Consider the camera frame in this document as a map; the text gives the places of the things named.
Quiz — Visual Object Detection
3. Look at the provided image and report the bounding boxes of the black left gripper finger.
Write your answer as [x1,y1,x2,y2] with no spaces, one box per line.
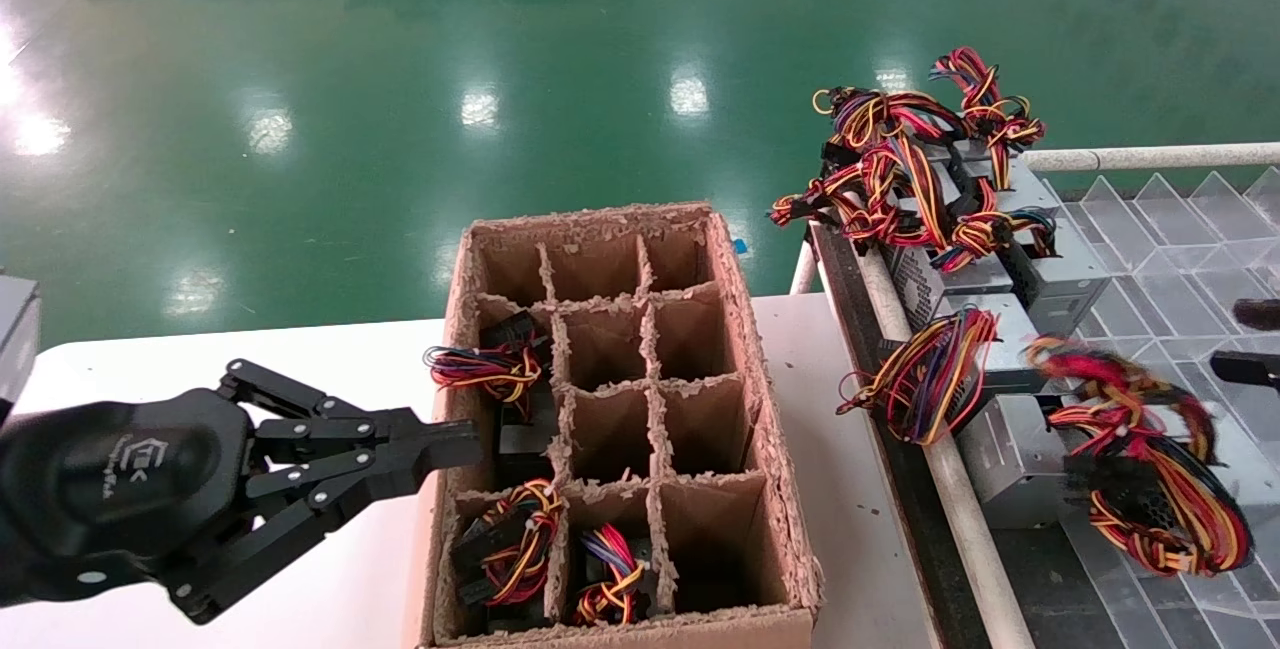
[220,359,483,471]

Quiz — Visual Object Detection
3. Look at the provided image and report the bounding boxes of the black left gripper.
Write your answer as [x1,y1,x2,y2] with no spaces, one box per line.
[0,389,426,626]

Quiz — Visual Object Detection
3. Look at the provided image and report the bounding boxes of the power supply with red cables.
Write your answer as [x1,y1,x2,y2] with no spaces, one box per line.
[497,391,558,482]

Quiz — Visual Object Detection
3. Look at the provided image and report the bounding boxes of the clear acrylic divider tray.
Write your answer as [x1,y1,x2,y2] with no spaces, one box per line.
[1040,167,1280,649]

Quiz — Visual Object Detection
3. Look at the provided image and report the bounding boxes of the grey dark-sided power supply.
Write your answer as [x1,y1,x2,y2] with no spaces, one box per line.
[1000,161,1113,350]

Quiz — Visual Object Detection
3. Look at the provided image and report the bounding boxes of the cardboard box with dividers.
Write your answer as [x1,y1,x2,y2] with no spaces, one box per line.
[415,201,826,649]

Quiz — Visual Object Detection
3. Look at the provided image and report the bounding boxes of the grey perforated power supply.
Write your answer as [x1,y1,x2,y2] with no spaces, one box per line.
[885,241,1013,330]

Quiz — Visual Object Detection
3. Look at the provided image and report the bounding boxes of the white conveyor edge tube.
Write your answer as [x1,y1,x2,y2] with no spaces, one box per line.
[855,247,1033,649]

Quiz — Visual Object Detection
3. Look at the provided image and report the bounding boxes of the power supply with striped cables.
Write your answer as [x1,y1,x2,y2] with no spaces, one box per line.
[423,312,551,422]

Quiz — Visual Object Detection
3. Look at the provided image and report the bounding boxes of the power supply with yellow-red cables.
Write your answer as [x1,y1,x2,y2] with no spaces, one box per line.
[448,479,563,630]

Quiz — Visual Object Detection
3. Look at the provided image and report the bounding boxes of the white horizontal rail tube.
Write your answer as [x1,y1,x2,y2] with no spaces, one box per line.
[1020,142,1280,173]

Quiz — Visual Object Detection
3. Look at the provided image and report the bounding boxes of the power supply with blue-red cables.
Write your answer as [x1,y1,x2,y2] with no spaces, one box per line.
[572,524,661,627]

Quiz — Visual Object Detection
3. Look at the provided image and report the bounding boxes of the grey power supply, long cables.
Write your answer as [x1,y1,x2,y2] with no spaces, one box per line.
[955,391,1096,530]

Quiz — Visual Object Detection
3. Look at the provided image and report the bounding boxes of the grey power supply, looped cables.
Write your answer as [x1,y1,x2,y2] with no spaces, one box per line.
[838,294,1058,447]

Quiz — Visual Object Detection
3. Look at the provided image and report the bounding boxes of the stacked power supply, curled cables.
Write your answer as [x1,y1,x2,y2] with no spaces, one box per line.
[925,47,1047,220]

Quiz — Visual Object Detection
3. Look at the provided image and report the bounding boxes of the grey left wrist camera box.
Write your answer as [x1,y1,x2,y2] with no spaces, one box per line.
[0,274,43,420]

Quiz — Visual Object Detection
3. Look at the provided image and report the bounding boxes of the tangled multicolour cable bundle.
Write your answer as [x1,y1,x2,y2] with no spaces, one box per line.
[768,86,1058,265]

